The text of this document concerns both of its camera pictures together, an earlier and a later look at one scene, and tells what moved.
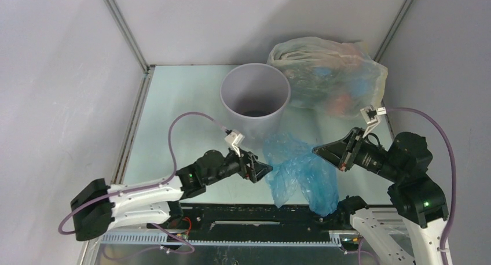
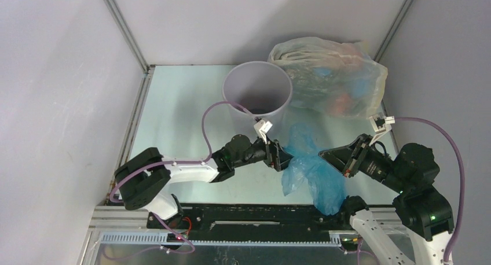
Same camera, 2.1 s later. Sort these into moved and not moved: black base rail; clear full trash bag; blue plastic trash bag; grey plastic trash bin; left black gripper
Moved: left black gripper; blue plastic trash bag
Not moved: clear full trash bag; black base rail; grey plastic trash bin
